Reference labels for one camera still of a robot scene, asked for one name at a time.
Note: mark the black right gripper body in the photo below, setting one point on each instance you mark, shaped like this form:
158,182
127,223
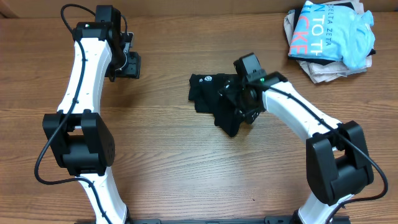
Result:
236,93

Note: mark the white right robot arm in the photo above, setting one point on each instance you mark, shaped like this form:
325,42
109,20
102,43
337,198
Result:
337,159

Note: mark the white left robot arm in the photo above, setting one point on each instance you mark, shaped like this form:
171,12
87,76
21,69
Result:
77,135

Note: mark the black t-shirt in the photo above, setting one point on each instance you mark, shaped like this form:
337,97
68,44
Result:
204,91

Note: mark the light blue printed t-shirt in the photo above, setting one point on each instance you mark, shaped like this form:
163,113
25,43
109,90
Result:
332,32

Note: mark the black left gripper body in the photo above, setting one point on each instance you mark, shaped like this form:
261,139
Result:
125,65

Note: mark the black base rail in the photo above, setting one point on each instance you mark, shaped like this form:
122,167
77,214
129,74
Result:
217,221

